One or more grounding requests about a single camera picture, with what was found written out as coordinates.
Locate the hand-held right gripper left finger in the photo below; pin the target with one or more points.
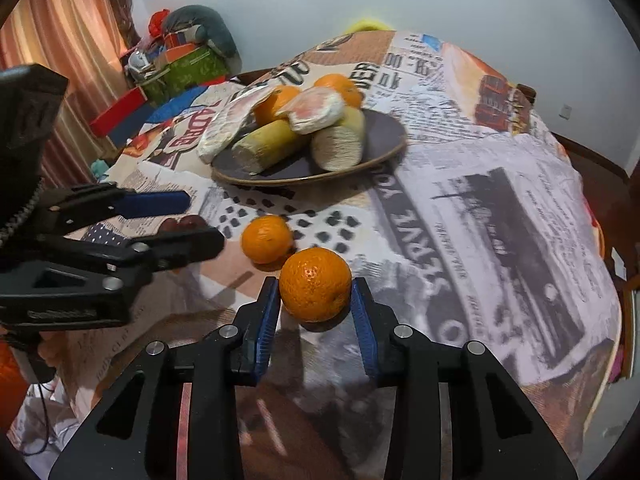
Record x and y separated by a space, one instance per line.
267 325

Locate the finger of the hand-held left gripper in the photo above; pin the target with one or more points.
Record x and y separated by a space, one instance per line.
190 245
155 202

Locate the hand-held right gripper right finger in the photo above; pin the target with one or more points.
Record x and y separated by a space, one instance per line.
362 332

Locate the small orange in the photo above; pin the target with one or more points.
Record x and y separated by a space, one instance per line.
315 284
266 239

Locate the yellow banana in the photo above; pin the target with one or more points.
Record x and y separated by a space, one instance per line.
336 149
270 146

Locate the dark purple plate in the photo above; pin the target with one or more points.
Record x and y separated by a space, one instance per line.
300 166

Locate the peeled orange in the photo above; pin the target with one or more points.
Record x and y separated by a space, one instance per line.
315 110

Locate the large orange with sticker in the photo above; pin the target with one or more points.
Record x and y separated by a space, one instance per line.
340 85

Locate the teal plush toy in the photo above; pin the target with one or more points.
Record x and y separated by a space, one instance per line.
101 170

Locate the red gift box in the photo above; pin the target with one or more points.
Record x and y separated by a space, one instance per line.
120 112

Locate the striped orange curtain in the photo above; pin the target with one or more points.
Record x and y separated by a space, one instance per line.
65 25

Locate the green bag of clutter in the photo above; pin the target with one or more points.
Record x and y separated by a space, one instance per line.
195 72

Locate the orange cardboard box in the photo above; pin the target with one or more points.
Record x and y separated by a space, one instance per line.
180 52

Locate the newspaper print blanket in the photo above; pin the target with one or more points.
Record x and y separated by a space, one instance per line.
475 210

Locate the red decoration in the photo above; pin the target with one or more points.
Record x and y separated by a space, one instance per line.
159 22

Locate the grey plush toy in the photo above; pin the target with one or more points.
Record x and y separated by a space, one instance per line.
220 35

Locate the wooden bedpost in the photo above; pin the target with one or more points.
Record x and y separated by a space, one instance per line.
525 94

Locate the white wall socket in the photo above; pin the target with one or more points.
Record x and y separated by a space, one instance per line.
565 111

